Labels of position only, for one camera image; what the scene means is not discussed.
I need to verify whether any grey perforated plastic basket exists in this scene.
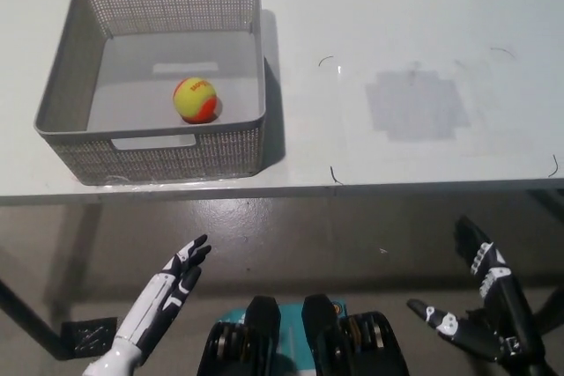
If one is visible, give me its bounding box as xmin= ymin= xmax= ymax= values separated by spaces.
xmin=33 ymin=0 xmax=268 ymax=187

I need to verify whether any yellow orange tennis ball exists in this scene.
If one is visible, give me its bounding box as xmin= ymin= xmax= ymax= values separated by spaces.
xmin=172 ymin=77 xmax=220 ymax=124

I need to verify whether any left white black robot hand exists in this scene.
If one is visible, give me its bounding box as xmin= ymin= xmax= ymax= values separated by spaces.
xmin=85 ymin=234 xmax=212 ymax=376

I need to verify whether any grey tape patch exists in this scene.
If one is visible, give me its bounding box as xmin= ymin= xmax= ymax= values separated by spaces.
xmin=364 ymin=70 xmax=471 ymax=143

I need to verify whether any black table foot plate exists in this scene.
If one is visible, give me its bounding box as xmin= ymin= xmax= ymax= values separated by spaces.
xmin=60 ymin=316 xmax=120 ymax=359

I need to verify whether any black metal table leg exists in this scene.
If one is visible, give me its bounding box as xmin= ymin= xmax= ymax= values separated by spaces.
xmin=531 ymin=290 xmax=564 ymax=337
xmin=0 ymin=278 xmax=65 ymax=359

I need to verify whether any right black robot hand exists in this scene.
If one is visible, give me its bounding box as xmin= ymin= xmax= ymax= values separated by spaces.
xmin=405 ymin=215 xmax=547 ymax=371

